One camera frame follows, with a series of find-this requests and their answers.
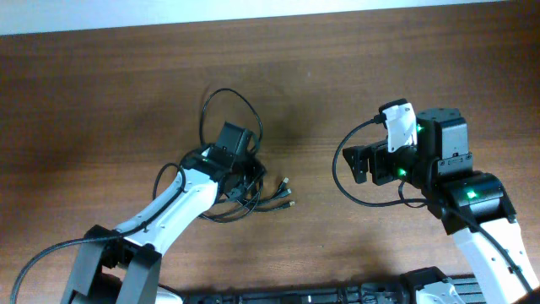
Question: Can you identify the black cable bundle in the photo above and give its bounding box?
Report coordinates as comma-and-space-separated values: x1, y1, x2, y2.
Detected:
181, 87, 296, 224

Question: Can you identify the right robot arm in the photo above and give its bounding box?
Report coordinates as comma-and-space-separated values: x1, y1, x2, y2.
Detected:
334, 103, 539, 303

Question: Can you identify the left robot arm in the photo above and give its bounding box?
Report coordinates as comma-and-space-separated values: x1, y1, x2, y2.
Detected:
61, 122, 265, 304

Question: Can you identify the right camera cable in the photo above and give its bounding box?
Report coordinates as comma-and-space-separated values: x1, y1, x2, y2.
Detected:
332, 117, 535, 292

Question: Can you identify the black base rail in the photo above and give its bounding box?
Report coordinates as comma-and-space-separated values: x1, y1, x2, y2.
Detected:
155, 265, 540, 304

